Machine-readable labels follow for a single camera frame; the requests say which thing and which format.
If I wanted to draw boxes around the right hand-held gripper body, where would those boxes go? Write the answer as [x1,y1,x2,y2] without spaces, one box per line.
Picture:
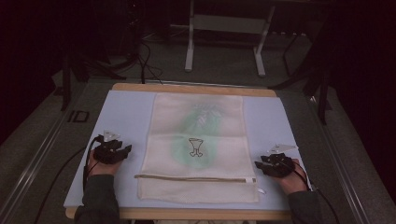
[262,143,299,179]

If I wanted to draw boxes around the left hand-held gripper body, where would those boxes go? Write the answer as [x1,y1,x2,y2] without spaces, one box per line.
[92,130,126,165]

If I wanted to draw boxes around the green garment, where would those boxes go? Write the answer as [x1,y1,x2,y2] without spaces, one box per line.
[170,103,221,170]

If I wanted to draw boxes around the white mesh laundry bag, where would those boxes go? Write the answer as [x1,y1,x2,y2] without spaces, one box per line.
[134,92,262,205]

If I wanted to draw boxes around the person's left hand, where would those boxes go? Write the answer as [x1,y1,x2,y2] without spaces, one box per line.
[87,151,123,178]

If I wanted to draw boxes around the person's right hand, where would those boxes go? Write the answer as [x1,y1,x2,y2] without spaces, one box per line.
[277,158,310,196]

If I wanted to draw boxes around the light blue mat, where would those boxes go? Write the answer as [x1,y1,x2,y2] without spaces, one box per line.
[63,90,308,212]

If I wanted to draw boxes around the black tripod stand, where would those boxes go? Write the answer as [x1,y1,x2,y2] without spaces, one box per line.
[268,18,333,126]
[60,46,129,112]

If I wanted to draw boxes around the white metal stand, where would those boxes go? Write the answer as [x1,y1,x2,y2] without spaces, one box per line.
[169,0,276,78]

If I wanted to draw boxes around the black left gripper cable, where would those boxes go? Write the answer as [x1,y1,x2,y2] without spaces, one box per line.
[33,135,105,224]

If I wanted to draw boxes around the black rectangular floor frame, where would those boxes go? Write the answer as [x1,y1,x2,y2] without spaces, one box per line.
[67,109,91,123]

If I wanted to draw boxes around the metal floor rail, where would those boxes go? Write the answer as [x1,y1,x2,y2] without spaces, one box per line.
[0,108,76,224]
[309,94,373,224]

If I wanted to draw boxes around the black floor cables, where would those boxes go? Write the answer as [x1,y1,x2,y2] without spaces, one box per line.
[135,36,164,86]

